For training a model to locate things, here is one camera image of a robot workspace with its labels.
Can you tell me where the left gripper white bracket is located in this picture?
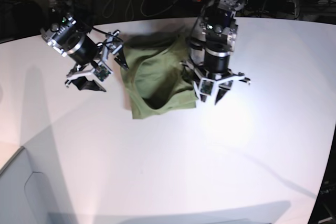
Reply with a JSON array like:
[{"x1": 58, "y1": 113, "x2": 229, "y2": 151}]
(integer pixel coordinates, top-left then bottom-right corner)
[{"x1": 180, "y1": 61, "x2": 251, "y2": 105}]

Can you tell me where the green T-shirt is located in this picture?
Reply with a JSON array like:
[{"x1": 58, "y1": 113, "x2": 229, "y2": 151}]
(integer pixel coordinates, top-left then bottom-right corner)
[{"x1": 121, "y1": 33, "x2": 197, "y2": 120}]

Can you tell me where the grey looped cable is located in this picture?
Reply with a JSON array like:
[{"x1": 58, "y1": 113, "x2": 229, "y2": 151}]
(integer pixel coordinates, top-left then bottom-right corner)
[{"x1": 101, "y1": 0, "x2": 182, "y2": 19}]

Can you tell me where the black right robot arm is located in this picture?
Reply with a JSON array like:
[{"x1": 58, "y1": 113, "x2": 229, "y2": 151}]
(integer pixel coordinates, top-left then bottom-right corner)
[{"x1": 40, "y1": 0, "x2": 129, "y2": 92}]

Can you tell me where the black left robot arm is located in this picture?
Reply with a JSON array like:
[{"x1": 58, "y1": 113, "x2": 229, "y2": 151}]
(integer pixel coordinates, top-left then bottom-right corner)
[{"x1": 181, "y1": 0, "x2": 251, "y2": 105}]

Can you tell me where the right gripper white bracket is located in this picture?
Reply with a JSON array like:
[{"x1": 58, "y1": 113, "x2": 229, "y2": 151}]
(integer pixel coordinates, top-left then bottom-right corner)
[{"x1": 65, "y1": 30, "x2": 129, "y2": 92}]

